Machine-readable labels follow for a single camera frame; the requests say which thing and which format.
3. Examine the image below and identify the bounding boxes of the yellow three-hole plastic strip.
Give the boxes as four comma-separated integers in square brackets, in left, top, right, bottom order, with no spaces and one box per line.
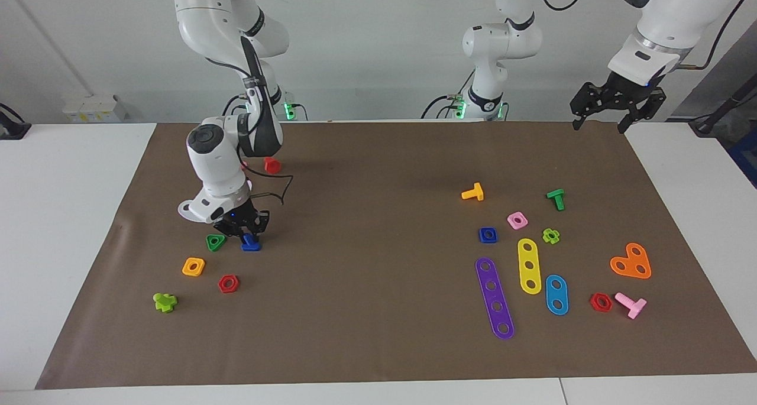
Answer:
[517,238,543,295]

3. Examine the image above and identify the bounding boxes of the blue crate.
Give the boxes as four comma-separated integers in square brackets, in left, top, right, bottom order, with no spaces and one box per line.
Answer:
[729,142,757,188]

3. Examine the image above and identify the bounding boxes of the white socket box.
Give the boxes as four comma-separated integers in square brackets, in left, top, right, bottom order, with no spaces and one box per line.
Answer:
[62,93,128,124]

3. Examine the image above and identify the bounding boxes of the black clamp device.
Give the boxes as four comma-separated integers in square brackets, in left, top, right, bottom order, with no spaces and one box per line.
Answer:
[0,102,31,141]

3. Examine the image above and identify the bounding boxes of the black stand pole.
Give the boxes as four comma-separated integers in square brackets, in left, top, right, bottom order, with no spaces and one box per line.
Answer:
[689,86,757,138]

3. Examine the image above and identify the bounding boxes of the blue two-hole plastic strip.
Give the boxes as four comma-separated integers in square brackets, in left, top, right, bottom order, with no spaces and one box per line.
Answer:
[545,274,570,316]

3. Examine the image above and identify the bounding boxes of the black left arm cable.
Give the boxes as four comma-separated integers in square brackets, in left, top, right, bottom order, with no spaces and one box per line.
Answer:
[535,0,747,70]

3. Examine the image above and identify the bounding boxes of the orange three-hole angled plate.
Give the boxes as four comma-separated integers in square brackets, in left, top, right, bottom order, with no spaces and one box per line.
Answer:
[610,242,652,280]

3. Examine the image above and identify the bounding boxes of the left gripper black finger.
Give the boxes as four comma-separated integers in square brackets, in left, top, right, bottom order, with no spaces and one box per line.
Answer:
[570,83,598,132]
[617,101,665,135]

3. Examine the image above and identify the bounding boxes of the purple four-hole plastic strip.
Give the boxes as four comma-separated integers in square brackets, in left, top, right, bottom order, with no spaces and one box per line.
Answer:
[475,257,515,341]

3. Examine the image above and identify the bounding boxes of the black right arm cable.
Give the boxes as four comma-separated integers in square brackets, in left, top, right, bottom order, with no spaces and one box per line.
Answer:
[237,56,295,208]

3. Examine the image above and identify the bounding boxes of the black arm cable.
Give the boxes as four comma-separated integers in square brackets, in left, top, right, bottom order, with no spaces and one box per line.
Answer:
[237,56,295,208]
[535,0,747,70]

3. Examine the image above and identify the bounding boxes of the brown table mat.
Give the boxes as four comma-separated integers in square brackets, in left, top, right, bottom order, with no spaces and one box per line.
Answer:
[34,121,757,391]

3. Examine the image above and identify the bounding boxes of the black base cable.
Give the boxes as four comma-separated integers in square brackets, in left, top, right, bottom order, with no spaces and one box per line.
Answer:
[421,95,468,120]
[222,95,246,123]

